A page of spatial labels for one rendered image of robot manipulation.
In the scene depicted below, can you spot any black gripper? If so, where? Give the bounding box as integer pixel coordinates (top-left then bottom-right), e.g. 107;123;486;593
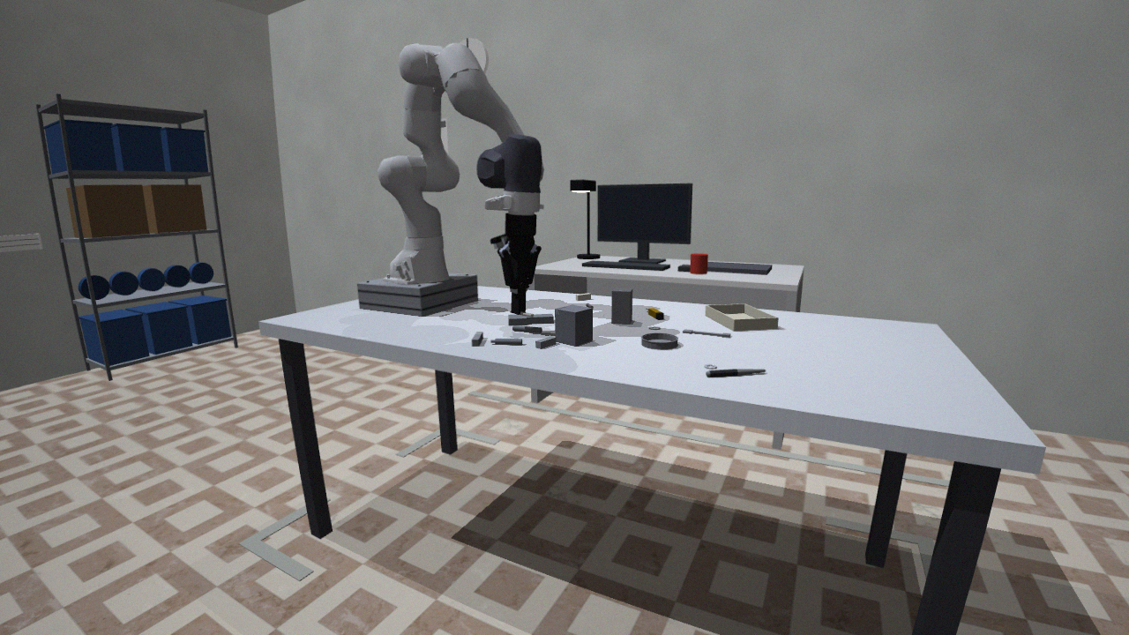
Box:
497;214;542;315

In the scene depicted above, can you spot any shallow beige rectangular tray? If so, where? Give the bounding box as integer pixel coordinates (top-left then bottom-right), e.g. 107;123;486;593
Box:
704;304;779;332

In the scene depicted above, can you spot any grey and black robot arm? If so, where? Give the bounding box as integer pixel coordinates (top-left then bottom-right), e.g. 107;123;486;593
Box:
378;43;544;285

